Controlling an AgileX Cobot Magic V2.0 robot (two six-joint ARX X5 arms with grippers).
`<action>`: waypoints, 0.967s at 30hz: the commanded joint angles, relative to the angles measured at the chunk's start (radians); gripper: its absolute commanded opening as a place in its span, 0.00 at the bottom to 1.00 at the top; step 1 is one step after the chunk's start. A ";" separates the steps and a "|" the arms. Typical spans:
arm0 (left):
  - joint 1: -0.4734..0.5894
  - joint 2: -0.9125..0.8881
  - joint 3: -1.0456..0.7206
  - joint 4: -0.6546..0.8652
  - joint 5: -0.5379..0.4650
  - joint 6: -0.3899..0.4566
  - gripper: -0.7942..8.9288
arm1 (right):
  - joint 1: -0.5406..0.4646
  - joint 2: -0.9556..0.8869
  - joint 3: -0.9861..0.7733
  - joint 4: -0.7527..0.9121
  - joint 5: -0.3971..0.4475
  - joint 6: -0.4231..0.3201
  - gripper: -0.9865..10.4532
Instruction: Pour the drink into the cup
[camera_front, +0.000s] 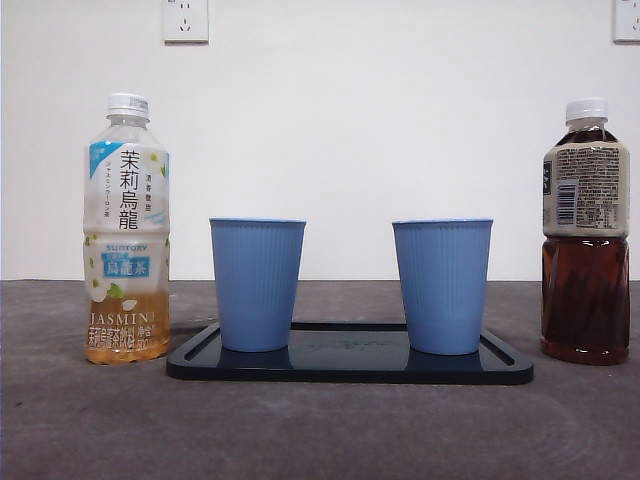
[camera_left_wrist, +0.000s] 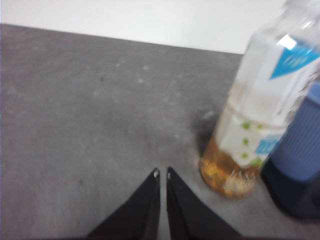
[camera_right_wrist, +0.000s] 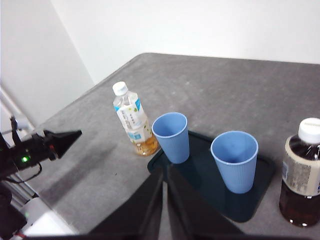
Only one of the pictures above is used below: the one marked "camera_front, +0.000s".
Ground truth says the blue ribbed plastic cup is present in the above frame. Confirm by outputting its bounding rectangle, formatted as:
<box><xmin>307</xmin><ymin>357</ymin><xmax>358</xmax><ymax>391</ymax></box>
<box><xmin>391</xmin><ymin>217</ymin><xmax>495</xmax><ymax>356</ymax></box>
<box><xmin>208</xmin><ymin>216</ymin><xmax>307</xmax><ymax>353</ymax></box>

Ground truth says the jasmine tea bottle white label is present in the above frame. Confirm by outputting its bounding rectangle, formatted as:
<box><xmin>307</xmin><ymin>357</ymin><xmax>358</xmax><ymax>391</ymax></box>
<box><xmin>83</xmin><ymin>92</ymin><xmax>172</xmax><ymax>366</ymax></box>

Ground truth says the dark blue rectangular tray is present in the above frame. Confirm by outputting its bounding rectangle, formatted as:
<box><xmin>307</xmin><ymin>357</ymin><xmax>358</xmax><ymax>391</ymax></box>
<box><xmin>165</xmin><ymin>321</ymin><xmax>535</xmax><ymax>385</ymax></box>

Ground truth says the white wall socket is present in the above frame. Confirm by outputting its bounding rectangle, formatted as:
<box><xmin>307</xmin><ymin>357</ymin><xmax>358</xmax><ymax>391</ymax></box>
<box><xmin>612</xmin><ymin>0</ymin><xmax>640</xmax><ymax>44</ymax></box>
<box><xmin>161</xmin><ymin>0</ymin><xmax>209</xmax><ymax>45</ymax></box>

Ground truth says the dark tea bottle beige label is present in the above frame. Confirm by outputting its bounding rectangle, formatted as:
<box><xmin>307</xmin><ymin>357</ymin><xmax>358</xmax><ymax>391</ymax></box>
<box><xmin>539</xmin><ymin>98</ymin><xmax>631</xmax><ymax>366</ymax></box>

